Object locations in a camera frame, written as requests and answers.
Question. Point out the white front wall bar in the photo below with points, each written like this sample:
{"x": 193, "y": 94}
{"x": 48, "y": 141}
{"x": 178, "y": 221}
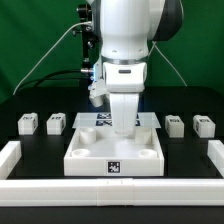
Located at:
{"x": 112, "y": 192}

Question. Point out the green backdrop curtain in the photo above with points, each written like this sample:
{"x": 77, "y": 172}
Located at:
{"x": 31, "y": 41}

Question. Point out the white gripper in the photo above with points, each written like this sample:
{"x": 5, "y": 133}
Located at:
{"x": 124, "y": 83}

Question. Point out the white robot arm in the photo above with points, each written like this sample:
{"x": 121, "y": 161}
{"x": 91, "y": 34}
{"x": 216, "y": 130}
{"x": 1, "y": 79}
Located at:
{"x": 115, "y": 36}

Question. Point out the white left wall bar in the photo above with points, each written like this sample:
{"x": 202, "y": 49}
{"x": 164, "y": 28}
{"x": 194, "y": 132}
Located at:
{"x": 9, "y": 157}

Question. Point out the white square table top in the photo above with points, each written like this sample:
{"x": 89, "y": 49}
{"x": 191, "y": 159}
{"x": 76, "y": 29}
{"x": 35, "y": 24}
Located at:
{"x": 98, "y": 151}

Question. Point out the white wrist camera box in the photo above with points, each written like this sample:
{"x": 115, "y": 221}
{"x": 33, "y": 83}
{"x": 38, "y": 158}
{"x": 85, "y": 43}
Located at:
{"x": 97, "y": 91}

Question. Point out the white sheet with tags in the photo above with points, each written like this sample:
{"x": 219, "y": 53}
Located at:
{"x": 145, "y": 119}

